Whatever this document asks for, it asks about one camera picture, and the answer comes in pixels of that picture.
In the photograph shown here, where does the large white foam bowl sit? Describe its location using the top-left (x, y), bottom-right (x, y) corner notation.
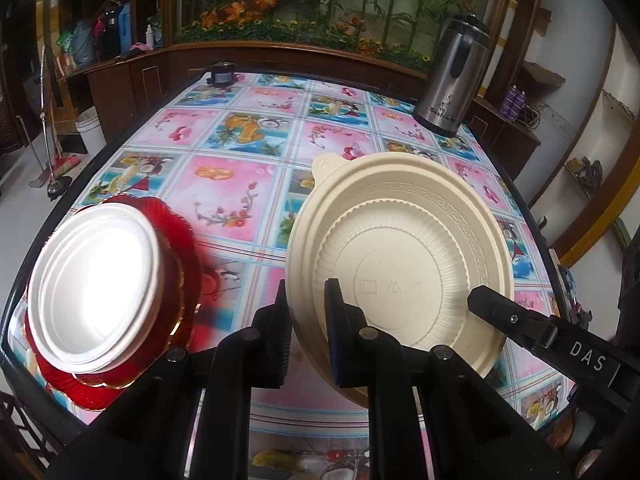
top-left (27, 203), bottom-right (165, 374)

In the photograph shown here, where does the dark wooden cabinet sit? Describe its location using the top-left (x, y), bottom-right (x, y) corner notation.
top-left (29, 0), bottom-right (544, 176)

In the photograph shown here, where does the wall shelf unit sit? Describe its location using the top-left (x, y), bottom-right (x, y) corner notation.
top-left (528, 26), bottom-right (639, 266)

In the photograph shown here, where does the stainless steel thermos jug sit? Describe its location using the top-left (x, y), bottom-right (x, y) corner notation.
top-left (412, 13), bottom-right (491, 138)

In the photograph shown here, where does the small beige plastic bowl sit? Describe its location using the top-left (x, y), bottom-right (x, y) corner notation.
top-left (285, 153), bottom-right (514, 382)

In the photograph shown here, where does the colourful patterned tablecloth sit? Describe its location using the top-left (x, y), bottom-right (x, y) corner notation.
top-left (6, 71), bottom-right (574, 480)

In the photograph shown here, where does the small black jar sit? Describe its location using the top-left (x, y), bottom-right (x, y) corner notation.
top-left (206, 61), bottom-right (235, 88)

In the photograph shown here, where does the white plastic bucket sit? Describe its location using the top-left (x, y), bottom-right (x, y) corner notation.
top-left (75, 106), bottom-right (106, 157)

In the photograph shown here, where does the mop with metal handle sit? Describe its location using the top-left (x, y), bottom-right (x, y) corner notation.
top-left (16, 44), bottom-right (80, 202)

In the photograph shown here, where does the red glass plate with sticker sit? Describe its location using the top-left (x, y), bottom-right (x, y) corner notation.
top-left (24, 195), bottom-right (202, 411)

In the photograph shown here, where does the flower mural panel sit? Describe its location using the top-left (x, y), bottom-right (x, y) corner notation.
top-left (175, 0), bottom-right (498, 72)

